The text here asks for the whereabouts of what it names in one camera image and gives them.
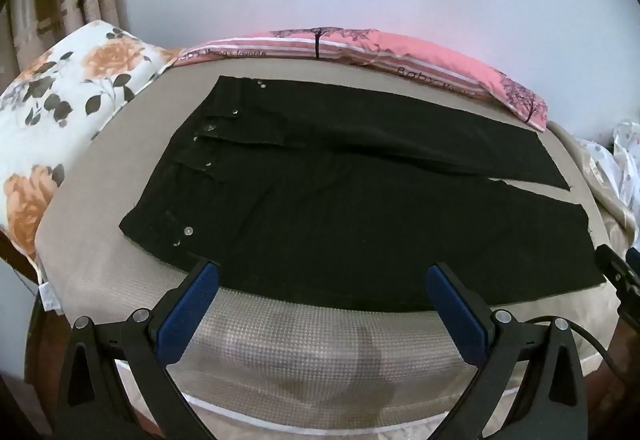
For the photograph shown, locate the white floral pillow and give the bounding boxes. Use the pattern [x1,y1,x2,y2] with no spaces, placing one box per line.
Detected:
[0,20,181,271]

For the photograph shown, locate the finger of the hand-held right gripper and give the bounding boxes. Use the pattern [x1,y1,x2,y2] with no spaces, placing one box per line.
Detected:
[616,289,640,321]
[596,244,640,293]

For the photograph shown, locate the black pants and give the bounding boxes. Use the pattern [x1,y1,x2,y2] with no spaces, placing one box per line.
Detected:
[119,76,606,313]

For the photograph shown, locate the white spotted cloth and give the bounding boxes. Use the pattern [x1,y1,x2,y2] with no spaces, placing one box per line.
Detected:
[612,120,640,227]

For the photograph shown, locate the pink tree print pillow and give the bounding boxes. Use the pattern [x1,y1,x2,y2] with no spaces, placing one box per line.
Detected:
[167,26,549,133]

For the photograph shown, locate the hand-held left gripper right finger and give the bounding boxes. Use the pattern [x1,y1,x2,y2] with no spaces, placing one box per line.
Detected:
[424,262,601,440]

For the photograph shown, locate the beige blanket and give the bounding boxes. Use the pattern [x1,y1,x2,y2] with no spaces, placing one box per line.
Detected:
[547,120,638,241]

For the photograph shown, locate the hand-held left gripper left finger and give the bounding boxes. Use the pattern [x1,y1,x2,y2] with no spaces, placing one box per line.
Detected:
[57,259,221,440]

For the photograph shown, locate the white fabric tag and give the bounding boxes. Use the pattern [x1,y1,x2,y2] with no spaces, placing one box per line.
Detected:
[39,284,62,313]

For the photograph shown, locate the black cable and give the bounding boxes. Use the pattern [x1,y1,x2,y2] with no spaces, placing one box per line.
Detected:
[527,315,618,373]

